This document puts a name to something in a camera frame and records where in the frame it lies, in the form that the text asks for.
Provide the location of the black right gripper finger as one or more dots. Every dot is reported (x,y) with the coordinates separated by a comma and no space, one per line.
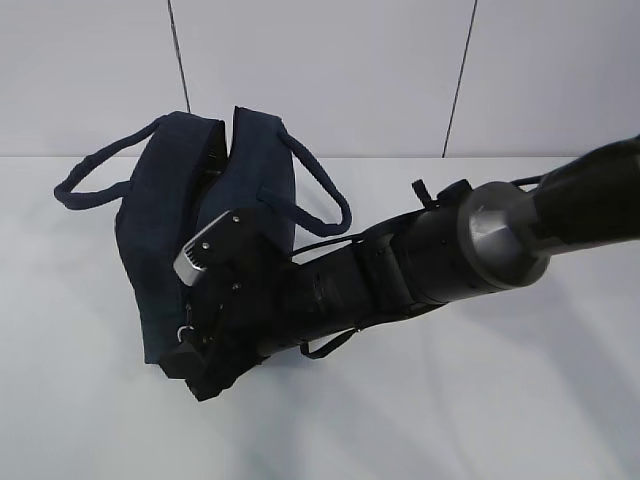
(183,362)
(210,384)

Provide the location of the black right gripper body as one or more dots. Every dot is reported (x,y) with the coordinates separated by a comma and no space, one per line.
(232,305)

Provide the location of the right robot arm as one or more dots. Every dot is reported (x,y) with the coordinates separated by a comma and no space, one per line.
(465,242)

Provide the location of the dark blue lunch bag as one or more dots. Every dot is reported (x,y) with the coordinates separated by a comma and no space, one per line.
(190,173)

